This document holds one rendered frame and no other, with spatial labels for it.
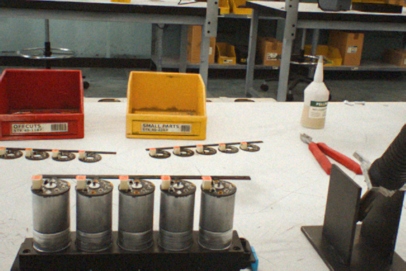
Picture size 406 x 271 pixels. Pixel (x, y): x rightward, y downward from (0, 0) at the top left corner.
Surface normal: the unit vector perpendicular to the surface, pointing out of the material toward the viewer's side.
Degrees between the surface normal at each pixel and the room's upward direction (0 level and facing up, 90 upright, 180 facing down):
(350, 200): 90
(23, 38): 90
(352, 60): 90
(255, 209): 0
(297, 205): 0
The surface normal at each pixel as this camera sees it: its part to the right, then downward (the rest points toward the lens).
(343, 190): -0.98, 0.00
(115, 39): 0.22, 0.29
